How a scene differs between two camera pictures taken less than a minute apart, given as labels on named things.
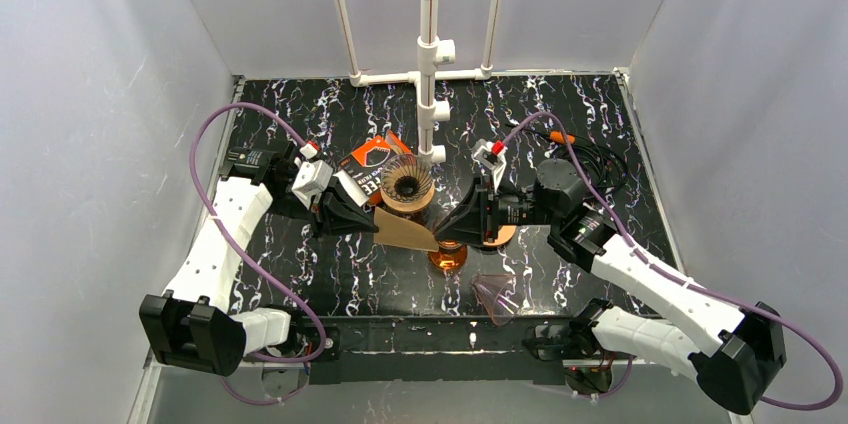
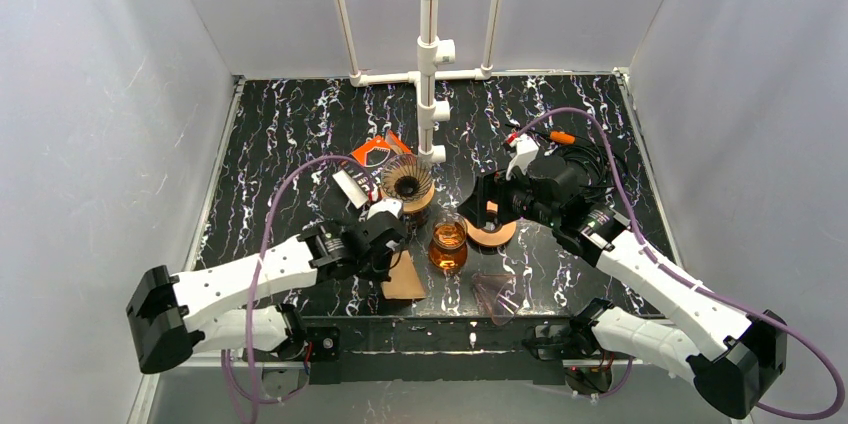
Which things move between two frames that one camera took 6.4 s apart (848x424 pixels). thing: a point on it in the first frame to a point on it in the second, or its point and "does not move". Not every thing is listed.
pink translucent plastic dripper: x=498 y=294 does not move
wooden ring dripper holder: x=409 y=206 does not move
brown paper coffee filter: x=399 y=232 to x=404 y=282
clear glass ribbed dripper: x=406 y=177 does not move
